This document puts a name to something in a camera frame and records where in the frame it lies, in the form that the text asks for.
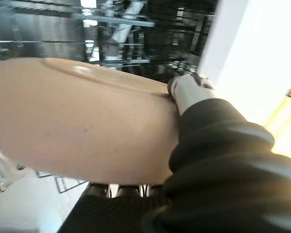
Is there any built-in dishwasher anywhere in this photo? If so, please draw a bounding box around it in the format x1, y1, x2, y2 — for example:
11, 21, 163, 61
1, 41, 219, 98
0, 0, 220, 233

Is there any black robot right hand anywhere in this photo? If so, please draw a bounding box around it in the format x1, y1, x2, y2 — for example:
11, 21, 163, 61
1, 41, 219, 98
58, 72, 291, 233

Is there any black wire dishwasher rack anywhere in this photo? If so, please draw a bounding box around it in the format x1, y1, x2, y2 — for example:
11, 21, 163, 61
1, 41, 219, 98
0, 0, 219, 194

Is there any beige round ceramic plate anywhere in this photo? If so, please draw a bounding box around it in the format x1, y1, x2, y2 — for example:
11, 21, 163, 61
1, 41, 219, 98
0, 57, 181, 186

